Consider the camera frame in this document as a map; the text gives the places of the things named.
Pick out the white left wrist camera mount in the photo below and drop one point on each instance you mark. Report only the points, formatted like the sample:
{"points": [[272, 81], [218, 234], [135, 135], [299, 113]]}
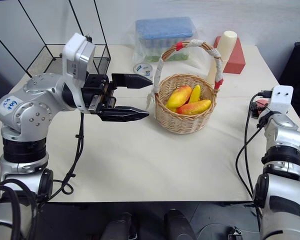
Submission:
{"points": [[76, 53]]}

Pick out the large orange-yellow mango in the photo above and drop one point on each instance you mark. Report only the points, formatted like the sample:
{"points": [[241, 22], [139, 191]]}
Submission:
{"points": [[179, 97]]}

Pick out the long orange-yellow mango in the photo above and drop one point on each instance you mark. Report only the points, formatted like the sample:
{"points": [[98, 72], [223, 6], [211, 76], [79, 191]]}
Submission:
{"points": [[193, 107]]}

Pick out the round white labelled lid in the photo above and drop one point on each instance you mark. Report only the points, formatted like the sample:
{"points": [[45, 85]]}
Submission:
{"points": [[142, 68]]}

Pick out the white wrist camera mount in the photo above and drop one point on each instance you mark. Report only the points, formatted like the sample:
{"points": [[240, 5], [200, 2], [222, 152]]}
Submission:
{"points": [[76, 53], [281, 98]]}

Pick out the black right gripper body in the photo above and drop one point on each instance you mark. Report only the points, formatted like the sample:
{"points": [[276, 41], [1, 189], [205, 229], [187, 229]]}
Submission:
{"points": [[254, 110]]}

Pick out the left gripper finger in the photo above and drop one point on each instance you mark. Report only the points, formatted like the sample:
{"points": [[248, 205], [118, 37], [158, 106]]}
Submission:
{"points": [[125, 114], [132, 81]]}

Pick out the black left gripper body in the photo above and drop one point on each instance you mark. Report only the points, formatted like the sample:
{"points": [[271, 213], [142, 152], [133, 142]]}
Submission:
{"points": [[97, 93]]}

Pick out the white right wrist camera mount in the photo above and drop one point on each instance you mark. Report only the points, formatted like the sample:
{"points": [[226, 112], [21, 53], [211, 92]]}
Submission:
{"points": [[281, 98]]}

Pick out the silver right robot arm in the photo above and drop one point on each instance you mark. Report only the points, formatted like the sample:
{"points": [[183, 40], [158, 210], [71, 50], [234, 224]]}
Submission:
{"points": [[282, 135]]}

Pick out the blue-lidded plastic box in bag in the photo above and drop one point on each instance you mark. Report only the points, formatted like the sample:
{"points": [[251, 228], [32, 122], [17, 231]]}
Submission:
{"points": [[165, 28]]}

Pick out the red fruit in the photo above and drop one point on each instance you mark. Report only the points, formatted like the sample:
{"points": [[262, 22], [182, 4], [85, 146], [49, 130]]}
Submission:
{"points": [[262, 102]]}

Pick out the small yellow mango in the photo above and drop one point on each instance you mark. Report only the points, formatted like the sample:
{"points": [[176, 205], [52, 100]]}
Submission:
{"points": [[195, 93]]}

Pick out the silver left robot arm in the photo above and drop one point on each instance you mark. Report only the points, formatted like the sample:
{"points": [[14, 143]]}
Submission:
{"points": [[27, 110]]}

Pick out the red brick block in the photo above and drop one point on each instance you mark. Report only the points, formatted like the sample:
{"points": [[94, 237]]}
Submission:
{"points": [[236, 58]]}

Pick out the cream cylinder cup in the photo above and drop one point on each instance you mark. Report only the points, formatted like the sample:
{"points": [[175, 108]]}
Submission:
{"points": [[227, 45]]}

